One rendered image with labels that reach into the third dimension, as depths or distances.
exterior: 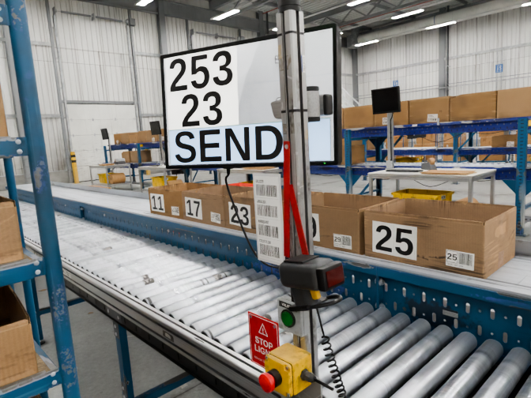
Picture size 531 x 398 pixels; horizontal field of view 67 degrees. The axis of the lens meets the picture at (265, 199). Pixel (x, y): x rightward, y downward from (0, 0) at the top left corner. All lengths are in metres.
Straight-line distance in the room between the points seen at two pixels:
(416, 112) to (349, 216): 4.98
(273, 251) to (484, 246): 0.65
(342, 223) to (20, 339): 1.07
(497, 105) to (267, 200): 5.26
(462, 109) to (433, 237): 4.85
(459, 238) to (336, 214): 0.44
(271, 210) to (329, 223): 0.70
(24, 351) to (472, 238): 1.11
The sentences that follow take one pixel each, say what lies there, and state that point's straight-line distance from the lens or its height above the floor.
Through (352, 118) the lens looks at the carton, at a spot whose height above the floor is 1.55.
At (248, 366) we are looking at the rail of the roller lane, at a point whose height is 0.74.
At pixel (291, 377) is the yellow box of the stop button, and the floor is 0.85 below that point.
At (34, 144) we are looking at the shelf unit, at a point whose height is 1.33.
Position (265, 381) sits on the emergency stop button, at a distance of 0.87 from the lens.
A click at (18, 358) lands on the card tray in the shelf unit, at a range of 0.84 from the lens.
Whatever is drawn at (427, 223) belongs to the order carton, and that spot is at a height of 1.03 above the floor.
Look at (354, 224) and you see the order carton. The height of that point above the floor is 0.99.
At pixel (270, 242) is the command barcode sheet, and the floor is 1.10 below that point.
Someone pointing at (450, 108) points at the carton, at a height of 1.56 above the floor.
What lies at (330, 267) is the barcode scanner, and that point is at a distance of 0.74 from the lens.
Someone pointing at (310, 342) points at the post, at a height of 0.89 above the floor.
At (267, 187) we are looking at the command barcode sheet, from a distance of 0.86.
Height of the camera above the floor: 1.32
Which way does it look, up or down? 9 degrees down
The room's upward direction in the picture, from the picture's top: 3 degrees counter-clockwise
